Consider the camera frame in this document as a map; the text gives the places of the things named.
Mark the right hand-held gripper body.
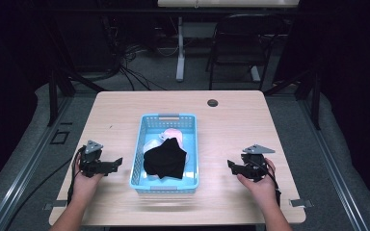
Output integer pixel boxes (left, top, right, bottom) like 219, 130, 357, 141
233, 143, 277, 183

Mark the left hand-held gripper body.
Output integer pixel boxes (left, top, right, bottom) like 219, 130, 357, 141
78, 140, 117, 178

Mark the white cloth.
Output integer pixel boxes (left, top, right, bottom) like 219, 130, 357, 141
143, 138, 164, 154

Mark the black cloth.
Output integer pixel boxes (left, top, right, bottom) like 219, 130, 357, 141
143, 137, 188, 180

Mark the blue plastic basket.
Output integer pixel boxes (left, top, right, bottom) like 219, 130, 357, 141
129, 113, 199, 194

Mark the pink cloth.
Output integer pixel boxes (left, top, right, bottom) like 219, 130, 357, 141
159, 127, 184, 144

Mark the person's left hand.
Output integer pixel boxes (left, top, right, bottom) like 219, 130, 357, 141
71, 154, 105, 197

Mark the person's right hand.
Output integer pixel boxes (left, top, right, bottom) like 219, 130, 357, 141
236, 157, 278, 206

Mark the black metal stand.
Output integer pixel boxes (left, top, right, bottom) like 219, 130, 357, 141
28, 0, 109, 127
263, 68, 322, 131

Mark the black folding chair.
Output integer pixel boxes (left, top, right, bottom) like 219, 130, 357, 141
205, 13, 286, 91

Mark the white desk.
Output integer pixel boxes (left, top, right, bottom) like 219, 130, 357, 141
156, 0, 301, 83

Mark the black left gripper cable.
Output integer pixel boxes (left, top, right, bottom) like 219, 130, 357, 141
5, 145, 87, 231

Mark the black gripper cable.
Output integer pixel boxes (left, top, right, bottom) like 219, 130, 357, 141
249, 159, 282, 207
5, 145, 87, 231

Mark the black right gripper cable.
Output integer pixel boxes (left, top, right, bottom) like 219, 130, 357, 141
249, 159, 282, 207

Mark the metal table bracket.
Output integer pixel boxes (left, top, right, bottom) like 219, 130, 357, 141
42, 199, 68, 211
288, 198, 314, 209

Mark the bundle of floor cables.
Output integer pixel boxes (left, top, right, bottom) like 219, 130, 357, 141
102, 15, 181, 91

